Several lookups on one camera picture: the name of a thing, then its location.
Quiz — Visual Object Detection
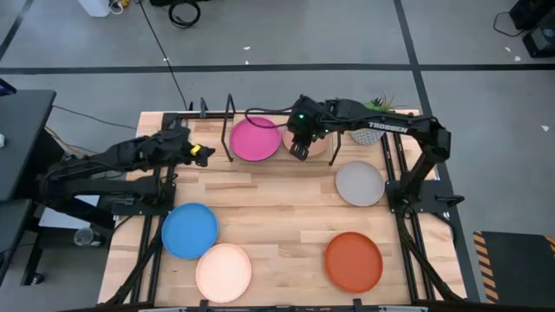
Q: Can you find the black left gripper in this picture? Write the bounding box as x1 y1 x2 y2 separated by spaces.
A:
160 126 217 168

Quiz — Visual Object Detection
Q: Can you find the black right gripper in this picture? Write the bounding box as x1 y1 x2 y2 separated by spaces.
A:
286 103 327 162

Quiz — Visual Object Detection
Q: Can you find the tan plate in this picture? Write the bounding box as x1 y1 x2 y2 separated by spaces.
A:
281 125 334 158

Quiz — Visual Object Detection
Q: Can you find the pink plate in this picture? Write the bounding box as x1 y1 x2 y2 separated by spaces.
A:
228 115 283 163

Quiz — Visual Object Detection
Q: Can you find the light grey plate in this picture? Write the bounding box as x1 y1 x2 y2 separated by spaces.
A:
334 159 387 208

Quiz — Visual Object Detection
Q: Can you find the blue plate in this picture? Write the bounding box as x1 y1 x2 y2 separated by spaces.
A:
160 201 219 261

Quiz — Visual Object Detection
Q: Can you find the cream plate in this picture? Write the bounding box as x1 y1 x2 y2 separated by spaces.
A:
194 242 253 304

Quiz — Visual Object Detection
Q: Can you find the orange plate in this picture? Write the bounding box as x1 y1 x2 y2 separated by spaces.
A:
323 231 384 295

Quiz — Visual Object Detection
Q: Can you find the green plant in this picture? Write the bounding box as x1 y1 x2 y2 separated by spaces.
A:
362 92 407 114

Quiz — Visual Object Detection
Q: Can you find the clear plastic cup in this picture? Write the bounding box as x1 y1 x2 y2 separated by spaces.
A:
72 226 104 248

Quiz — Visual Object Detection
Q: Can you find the white paper sheet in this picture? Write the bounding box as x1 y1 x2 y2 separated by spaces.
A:
37 193 101 231

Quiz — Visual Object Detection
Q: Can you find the black desk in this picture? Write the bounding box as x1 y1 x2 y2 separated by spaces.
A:
0 88 58 203

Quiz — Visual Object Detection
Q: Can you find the white container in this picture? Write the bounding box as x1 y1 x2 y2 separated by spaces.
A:
76 0 113 18

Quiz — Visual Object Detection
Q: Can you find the hazard-striped black platform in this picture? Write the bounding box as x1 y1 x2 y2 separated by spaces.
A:
472 230 555 305

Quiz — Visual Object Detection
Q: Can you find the black equipment case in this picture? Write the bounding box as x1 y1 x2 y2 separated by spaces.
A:
507 0 555 60

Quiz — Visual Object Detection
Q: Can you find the black aluminium rig frame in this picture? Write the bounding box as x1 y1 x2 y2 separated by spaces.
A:
101 97 469 312

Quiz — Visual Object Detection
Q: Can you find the looped black gripper cable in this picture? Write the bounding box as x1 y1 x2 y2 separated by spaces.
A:
244 105 301 130

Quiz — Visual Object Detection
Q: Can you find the long black floor cable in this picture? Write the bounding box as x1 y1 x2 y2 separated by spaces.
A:
137 0 193 112

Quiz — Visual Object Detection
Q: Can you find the thin black cable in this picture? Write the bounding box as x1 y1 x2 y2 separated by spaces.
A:
51 105 139 131

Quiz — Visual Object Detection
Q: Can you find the coiled black cable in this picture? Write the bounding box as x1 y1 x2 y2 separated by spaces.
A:
167 0 202 29

